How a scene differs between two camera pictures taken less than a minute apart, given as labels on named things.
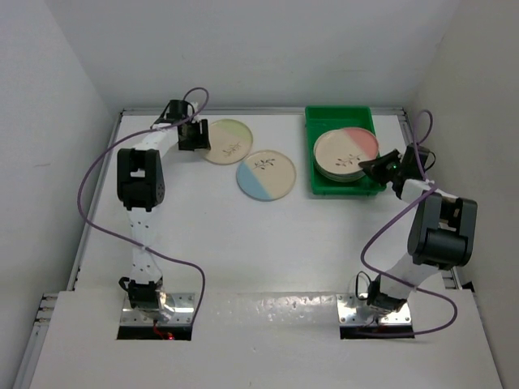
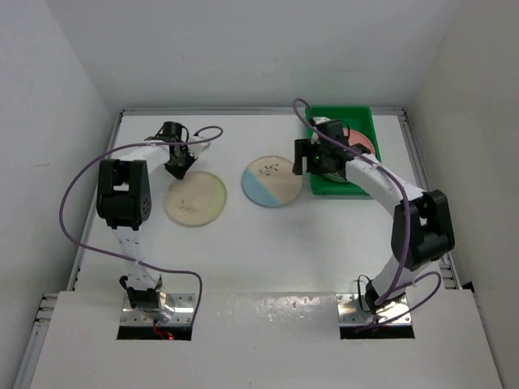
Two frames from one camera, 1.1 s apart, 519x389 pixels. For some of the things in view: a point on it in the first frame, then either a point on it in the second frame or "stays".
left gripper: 202,141 to 190,160
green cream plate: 230,141 to 196,200
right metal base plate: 352,310 stays
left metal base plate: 182,304 stays
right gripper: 377,164 to 306,147
